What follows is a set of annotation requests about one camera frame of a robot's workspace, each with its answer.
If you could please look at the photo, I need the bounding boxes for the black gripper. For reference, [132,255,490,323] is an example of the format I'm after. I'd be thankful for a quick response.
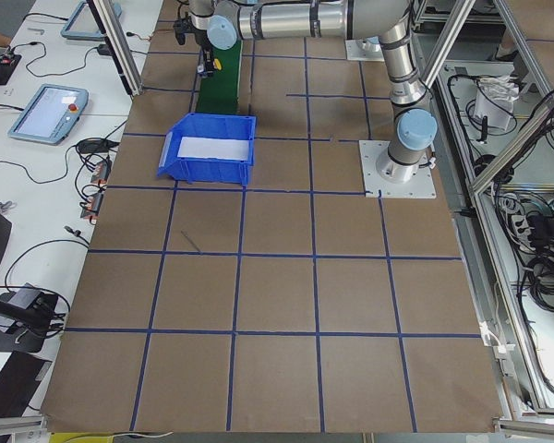
[173,14,214,63]

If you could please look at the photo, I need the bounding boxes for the yellow push button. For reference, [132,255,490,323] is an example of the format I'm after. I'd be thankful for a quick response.
[197,58,223,78]

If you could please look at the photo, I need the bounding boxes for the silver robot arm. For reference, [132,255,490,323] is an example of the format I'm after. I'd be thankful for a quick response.
[173,0,438,184]

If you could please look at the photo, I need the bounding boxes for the green conveyor belt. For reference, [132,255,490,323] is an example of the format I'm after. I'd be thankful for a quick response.
[196,41,242,114]

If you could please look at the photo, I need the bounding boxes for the far teach pendant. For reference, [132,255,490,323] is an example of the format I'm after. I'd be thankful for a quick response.
[60,1,103,42]

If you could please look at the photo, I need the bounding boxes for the teach pendant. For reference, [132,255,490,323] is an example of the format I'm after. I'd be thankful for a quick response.
[7,84,89,145]
[60,1,103,42]

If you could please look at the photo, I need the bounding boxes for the white foam pad left bin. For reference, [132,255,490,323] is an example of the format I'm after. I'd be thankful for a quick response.
[176,137,249,161]

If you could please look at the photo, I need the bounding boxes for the left blue plastic bin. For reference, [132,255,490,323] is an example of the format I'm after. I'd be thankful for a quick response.
[157,113,257,186]

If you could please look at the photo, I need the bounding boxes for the near teach pendant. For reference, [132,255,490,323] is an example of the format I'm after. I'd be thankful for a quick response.
[7,84,89,145]

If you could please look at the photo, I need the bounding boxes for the aluminium frame post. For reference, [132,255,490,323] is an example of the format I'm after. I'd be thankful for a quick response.
[87,0,142,97]

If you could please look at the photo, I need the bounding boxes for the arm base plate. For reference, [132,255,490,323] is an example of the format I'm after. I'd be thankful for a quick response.
[345,37,384,62]
[359,140,437,199]

